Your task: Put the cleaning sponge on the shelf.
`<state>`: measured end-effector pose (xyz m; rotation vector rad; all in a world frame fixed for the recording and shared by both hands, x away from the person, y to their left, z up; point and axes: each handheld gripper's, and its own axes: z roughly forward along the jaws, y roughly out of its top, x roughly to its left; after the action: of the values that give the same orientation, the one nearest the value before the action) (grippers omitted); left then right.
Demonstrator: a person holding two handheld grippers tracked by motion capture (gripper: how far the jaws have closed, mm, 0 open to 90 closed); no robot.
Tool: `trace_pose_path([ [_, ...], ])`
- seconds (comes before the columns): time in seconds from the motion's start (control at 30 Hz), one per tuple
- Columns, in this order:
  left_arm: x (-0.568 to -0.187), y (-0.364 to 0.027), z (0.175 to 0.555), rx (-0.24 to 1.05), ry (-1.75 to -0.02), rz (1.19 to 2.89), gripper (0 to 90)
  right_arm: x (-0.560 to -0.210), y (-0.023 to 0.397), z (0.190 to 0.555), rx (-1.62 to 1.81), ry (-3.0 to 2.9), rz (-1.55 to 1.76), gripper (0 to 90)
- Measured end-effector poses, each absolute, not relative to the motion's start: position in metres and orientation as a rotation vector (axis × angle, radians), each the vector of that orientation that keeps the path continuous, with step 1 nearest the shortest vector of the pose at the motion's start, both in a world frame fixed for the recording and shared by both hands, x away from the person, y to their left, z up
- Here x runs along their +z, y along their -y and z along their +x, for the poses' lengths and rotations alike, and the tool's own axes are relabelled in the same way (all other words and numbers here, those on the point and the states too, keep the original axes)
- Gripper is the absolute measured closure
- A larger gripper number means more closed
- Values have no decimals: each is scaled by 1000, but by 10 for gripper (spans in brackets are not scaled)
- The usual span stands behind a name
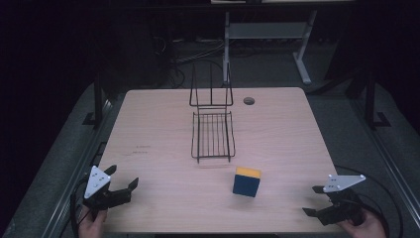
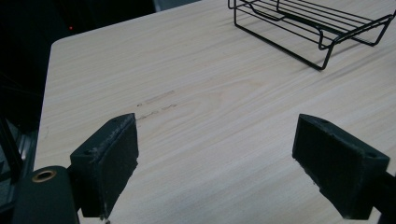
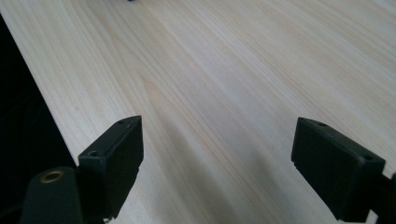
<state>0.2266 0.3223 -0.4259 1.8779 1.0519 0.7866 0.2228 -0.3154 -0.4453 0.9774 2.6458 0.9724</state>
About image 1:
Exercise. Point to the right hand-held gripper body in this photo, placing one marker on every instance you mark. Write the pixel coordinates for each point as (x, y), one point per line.
(341, 201)

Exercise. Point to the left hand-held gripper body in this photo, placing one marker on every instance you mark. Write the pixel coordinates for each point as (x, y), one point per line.
(99, 185)

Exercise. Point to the blue and yellow box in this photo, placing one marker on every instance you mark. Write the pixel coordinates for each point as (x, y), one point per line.
(247, 185)

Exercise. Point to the person's right hand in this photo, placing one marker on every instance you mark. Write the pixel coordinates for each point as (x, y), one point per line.
(366, 228)

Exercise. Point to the person's left hand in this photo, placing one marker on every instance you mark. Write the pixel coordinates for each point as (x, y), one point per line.
(92, 224)

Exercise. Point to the round table grommet hole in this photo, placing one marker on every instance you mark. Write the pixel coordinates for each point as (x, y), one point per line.
(249, 100)

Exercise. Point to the aluminium frame rail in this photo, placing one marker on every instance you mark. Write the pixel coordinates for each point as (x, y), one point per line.
(76, 172)
(389, 158)

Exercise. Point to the black metal post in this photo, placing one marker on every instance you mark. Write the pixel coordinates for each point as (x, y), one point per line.
(98, 99)
(370, 99)

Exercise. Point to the white metal desk frame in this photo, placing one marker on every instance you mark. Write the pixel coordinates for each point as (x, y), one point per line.
(264, 30)

